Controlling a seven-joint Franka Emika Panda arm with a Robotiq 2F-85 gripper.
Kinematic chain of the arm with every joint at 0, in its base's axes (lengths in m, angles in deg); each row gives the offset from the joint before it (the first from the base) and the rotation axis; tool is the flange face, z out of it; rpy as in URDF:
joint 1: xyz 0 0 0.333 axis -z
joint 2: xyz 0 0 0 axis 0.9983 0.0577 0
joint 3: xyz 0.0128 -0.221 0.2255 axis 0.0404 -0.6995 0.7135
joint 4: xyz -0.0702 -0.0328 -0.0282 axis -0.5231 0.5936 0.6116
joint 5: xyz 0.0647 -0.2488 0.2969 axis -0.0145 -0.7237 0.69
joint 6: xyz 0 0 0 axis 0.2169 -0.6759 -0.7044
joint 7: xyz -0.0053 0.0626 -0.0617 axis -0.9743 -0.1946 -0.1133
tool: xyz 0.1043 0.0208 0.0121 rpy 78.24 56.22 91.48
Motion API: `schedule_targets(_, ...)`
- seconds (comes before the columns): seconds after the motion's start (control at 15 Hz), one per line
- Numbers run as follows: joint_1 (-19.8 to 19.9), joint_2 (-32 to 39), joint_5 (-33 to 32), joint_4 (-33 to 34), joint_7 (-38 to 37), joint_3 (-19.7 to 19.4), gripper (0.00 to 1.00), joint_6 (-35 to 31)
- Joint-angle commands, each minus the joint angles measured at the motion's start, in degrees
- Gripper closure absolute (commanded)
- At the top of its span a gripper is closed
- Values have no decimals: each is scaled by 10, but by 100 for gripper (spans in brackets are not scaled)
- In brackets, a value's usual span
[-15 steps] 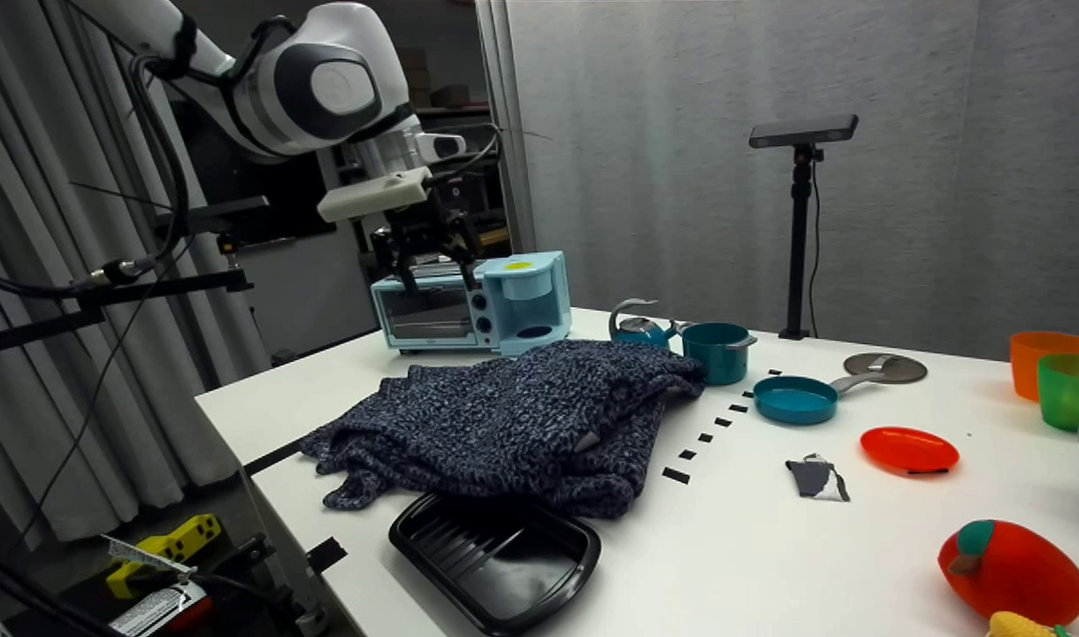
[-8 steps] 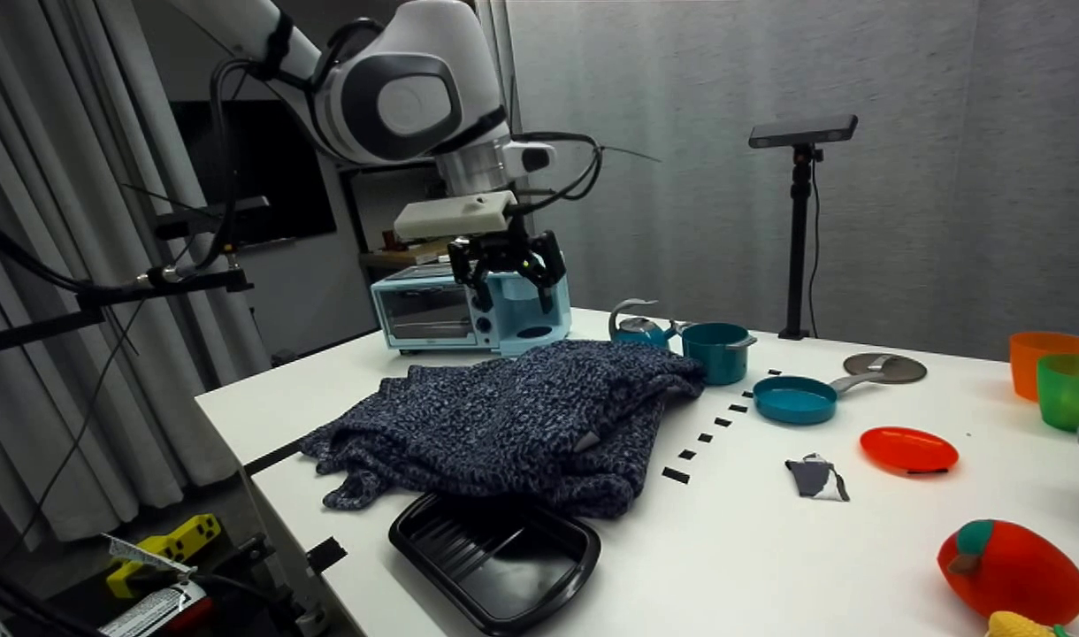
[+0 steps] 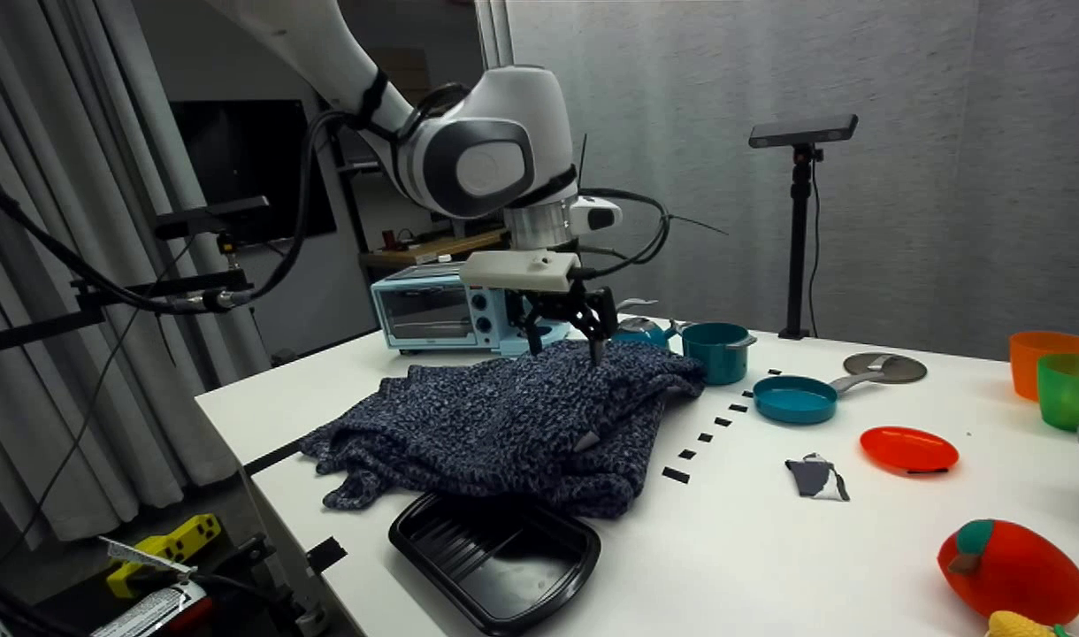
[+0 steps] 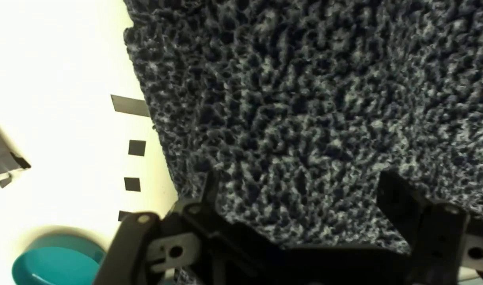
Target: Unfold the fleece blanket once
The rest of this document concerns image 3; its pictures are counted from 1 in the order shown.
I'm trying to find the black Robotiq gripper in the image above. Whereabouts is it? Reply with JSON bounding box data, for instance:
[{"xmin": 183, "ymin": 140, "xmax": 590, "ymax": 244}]
[{"xmin": 504, "ymin": 288, "xmax": 623, "ymax": 371}]

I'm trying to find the blue speckled fleece blanket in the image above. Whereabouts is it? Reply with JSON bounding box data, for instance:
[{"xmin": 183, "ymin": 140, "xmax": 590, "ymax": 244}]
[{"xmin": 297, "ymin": 341, "xmax": 707, "ymax": 522}]

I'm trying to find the teal toy kettle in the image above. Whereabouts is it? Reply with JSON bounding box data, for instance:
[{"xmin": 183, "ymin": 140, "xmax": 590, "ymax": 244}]
[{"xmin": 611, "ymin": 311, "xmax": 683, "ymax": 355}]

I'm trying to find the light blue toy toaster oven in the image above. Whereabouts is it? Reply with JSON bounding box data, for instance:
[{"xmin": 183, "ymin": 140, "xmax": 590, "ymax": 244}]
[{"xmin": 369, "ymin": 261, "xmax": 513, "ymax": 358}]

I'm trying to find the teal toy pot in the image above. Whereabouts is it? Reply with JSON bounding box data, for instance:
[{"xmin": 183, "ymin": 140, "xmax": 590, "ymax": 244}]
[{"xmin": 678, "ymin": 318, "xmax": 760, "ymax": 389}]

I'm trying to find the black plastic tray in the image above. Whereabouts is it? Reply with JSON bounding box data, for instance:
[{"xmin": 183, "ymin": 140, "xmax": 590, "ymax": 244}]
[{"xmin": 386, "ymin": 488, "xmax": 604, "ymax": 637}]

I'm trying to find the teal toy frying pan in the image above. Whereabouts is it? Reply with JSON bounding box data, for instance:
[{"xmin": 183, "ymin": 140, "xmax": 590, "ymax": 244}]
[{"xmin": 750, "ymin": 367, "xmax": 876, "ymax": 429}]

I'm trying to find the silver round lid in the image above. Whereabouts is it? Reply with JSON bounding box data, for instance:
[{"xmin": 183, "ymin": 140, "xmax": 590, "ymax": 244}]
[{"xmin": 840, "ymin": 351, "xmax": 931, "ymax": 387}]

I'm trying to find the red toy plate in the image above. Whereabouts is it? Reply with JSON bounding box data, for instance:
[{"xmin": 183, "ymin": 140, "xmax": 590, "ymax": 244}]
[{"xmin": 856, "ymin": 423, "xmax": 962, "ymax": 481}]

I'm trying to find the black monitor screen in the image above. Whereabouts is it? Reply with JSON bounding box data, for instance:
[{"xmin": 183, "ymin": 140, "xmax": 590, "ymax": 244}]
[{"xmin": 168, "ymin": 97, "xmax": 339, "ymax": 246}]

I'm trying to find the short black clamp pole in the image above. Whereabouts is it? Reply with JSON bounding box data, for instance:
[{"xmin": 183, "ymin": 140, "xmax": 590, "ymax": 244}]
[{"xmin": 152, "ymin": 190, "xmax": 273, "ymax": 244}]

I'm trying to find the grey curtain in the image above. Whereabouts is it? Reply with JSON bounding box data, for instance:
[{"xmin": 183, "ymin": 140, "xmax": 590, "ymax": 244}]
[{"xmin": 478, "ymin": 0, "xmax": 1079, "ymax": 366}]

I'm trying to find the long black clamp pole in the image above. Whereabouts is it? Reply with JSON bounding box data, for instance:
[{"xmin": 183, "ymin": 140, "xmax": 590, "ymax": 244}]
[{"xmin": 0, "ymin": 265, "xmax": 256, "ymax": 362}]

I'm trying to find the orange plastic cup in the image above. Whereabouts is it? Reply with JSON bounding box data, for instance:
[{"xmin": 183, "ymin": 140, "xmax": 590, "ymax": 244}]
[{"xmin": 1010, "ymin": 328, "xmax": 1079, "ymax": 402}]

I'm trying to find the white printed packet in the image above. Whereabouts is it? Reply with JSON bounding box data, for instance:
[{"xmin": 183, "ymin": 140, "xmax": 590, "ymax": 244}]
[{"xmin": 87, "ymin": 576, "xmax": 216, "ymax": 637}]

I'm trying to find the red toy tomato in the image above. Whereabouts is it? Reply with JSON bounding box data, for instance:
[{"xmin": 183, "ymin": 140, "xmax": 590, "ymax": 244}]
[{"xmin": 935, "ymin": 517, "xmax": 1079, "ymax": 631}]

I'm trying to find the green plastic cup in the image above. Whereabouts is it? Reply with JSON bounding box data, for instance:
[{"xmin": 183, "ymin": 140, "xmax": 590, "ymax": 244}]
[{"xmin": 1036, "ymin": 351, "xmax": 1079, "ymax": 435}]

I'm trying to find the light beige curtain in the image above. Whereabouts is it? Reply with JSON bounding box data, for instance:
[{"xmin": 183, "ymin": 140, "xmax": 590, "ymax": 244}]
[{"xmin": 0, "ymin": 0, "xmax": 276, "ymax": 546}]

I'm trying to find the yellow green toy food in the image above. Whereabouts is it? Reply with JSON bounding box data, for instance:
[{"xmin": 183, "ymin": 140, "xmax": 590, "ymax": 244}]
[{"xmin": 984, "ymin": 610, "xmax": 1079, "ymax": 637}]

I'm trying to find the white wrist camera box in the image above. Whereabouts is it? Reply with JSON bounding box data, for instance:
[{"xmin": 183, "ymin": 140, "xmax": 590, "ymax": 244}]
[{"xmin": 455, "ymin": 246, "xmax": 579, "ymax": 298}]

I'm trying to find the black camera stand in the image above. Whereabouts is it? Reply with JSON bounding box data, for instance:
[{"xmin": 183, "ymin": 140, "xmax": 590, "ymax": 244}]
[{"xmin": 745, "ymin": 114, "xmax": 865, "ymax": 343}]

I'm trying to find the yellow power plug with cable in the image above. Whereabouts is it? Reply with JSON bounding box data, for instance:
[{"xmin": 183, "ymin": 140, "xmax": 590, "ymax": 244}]
[{"xmin": 103, "ymin": 511, "xmax": 227, "ymax": 600}]

